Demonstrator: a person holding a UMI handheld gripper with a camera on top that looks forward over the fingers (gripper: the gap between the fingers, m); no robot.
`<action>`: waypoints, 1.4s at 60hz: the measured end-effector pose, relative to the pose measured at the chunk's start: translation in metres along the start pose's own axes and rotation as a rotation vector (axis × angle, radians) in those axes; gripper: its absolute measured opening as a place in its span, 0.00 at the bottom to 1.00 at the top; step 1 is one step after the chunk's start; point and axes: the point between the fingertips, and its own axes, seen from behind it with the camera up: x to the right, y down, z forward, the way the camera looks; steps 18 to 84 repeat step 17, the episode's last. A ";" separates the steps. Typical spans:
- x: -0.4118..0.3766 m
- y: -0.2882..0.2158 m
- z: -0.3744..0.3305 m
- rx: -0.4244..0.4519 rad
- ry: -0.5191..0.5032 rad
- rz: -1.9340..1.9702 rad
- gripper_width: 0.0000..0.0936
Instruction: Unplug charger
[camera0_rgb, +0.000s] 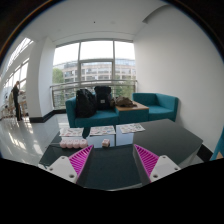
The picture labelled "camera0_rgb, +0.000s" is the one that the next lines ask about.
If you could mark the brown bag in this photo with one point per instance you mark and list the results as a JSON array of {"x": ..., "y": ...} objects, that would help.
[{"x": 125, "y": 101}]

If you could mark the metal window railing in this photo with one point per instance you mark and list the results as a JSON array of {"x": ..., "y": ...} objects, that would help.
[{"x": 61, "y": 85}]

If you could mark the teal sofa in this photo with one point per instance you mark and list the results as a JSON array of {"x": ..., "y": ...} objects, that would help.
[{"x": 103, "y": 118}]

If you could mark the wooden sofa side table top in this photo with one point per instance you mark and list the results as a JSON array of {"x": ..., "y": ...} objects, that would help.
[{"x": 133, "y": 107}]

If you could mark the sticker sheet with round plate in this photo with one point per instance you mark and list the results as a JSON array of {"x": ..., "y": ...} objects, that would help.
[{"x": 102, "y": 130}]

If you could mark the black backpack with white label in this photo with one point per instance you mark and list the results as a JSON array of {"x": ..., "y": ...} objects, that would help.
[{"x": 102, "y": 97}]

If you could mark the sticker sheet with red items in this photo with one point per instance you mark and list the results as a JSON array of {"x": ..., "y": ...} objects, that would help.
[{"x": 71, "y": 132}]

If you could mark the pink charger block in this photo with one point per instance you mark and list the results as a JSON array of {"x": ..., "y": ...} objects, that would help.
[{"x": 106, "y": 143}]

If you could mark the large black backpack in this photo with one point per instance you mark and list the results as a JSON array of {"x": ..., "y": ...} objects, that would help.
[{"x": 85, "y": 103}]

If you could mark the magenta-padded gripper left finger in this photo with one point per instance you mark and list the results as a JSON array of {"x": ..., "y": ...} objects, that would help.
[{"x": 63, "y": 168}]

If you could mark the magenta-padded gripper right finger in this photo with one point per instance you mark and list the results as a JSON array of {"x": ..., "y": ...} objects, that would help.
[{"x": 163, "y": 168}]

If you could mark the sticker sheet with green items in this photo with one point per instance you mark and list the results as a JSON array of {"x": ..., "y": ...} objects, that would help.
[{"x": 132, "y": 128}]

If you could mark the person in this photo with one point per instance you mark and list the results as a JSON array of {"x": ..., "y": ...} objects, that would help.
[{"x": 16, "y": 101}]

